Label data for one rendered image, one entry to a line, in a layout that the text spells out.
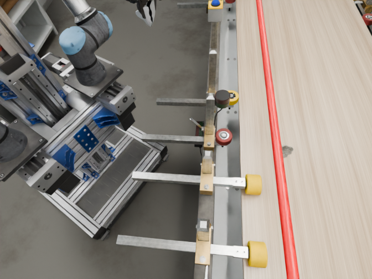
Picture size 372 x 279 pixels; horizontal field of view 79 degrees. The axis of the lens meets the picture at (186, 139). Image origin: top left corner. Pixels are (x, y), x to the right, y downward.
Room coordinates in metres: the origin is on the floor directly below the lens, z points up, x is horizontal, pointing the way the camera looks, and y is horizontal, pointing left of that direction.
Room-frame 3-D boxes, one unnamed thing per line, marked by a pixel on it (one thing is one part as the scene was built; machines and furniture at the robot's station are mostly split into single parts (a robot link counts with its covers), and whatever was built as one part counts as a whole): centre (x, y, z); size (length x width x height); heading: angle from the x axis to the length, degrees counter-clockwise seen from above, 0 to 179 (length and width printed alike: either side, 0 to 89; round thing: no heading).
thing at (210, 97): (0.61, -0.12, 0.90); 0.04 x 0.04 x 0.48; 77
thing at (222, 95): (0.60, -0.17, 1.03); 0.06 x 0.06 x 0.22; 77
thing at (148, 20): (0.86, 0.10, 1.35); 0.06 x 0.03 x 0.09; 49
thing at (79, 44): (0.95, 0.43, 1.20); 0.13 x 0.12 x 0.14; 146
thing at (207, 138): (0.59, -0.12, 0.84); 0.14 x 0.06 x 0.05; 167
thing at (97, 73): (0.94, 0.43, 1.09); 0.15 x 0.15 x 0.10
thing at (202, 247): (0.10, -0.01, 0.94); 0.14 x 0.06 x 0.05; 167
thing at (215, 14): (1.11, -0.23, 1.18); 0.07 x 0.07 x 0.08; 77
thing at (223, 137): (0.55, -0.18, 0.85); 0.08 x 0.08 x 0.11
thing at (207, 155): (0.36, -0.07, 0.87); 0.04 x 0.04 x 0.48; 77
